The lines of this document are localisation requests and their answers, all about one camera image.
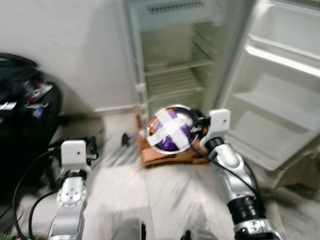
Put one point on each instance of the robot right leg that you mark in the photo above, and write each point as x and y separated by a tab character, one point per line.
197	235

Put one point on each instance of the robot left leg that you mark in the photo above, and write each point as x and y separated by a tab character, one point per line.
127	230

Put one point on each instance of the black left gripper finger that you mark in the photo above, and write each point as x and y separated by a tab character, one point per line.
93	142

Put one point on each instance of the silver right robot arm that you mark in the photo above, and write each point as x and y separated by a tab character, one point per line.
240	180

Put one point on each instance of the small black object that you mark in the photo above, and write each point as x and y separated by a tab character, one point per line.
126	139

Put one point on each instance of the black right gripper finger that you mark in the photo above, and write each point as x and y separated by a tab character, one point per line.
199	119

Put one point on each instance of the white fridge door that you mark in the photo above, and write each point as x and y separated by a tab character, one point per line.
275	85

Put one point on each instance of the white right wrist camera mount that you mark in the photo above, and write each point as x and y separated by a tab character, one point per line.
219	125

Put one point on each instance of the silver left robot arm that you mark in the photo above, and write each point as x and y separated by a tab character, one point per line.
70	205

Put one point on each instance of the robot leg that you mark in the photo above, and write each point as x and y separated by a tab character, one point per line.
197	235
127	230

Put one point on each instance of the black bag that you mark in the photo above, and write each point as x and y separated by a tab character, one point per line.
25	115

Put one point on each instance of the steel bowl with white tape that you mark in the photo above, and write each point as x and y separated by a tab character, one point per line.
167	129

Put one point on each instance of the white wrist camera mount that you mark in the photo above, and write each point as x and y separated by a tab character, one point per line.
219	125
74	152

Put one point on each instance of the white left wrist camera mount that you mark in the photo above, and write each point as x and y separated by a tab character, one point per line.
74	152

